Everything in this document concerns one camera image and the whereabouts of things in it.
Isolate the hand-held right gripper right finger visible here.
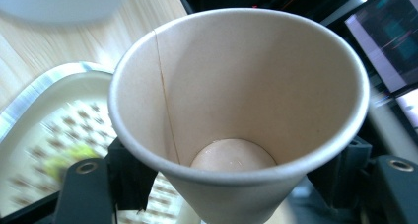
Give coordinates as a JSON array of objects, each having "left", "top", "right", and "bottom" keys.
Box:
[{"left": 306, "top": 135, "right": 373, "bottom": 209}]

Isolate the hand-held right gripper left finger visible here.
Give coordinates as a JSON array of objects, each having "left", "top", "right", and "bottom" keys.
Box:
[{"left": 104, "top": 137, "right": 160, "bottom": 212}]

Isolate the yellow-green scrap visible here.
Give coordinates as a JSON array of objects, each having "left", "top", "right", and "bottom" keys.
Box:
[{"left": 43, "top": 143, "right": 102, "bottom": 183}]

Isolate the beige strainer container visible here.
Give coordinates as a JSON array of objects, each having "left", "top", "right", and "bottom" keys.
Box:
[{"left": 0, "top": 61, "right": 201, "bottom": 224}]

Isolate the brown paper cup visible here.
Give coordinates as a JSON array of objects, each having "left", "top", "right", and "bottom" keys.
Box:
[{"left": 107, "top": 7, "right": 371, "bottom": 224}]

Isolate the computer monitor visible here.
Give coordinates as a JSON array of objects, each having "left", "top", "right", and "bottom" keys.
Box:
[{"left": 344, "top": 0, "right": 418, "bottom": 94}]

